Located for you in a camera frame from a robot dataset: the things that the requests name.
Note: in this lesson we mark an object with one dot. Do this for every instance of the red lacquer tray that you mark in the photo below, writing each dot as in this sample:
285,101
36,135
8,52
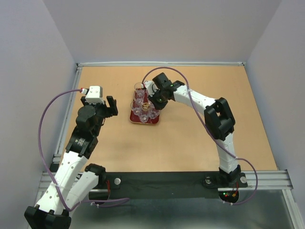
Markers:
146,106

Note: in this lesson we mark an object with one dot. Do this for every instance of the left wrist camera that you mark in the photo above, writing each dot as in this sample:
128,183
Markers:
93,94

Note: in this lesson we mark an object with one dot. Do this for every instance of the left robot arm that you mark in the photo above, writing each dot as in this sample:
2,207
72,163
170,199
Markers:
55,208

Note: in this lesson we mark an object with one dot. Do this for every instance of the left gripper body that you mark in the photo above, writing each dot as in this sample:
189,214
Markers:
102,112

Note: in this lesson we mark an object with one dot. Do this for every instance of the black base mat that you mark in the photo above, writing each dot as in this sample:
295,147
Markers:
163,185

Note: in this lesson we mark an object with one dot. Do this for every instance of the clear glass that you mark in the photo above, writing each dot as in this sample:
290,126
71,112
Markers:
138,97
144,116
139,88
136,107

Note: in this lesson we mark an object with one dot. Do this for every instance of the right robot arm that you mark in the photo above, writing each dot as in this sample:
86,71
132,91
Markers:
218,118

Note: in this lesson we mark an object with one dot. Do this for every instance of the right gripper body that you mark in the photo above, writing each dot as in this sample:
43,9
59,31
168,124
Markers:
158,99

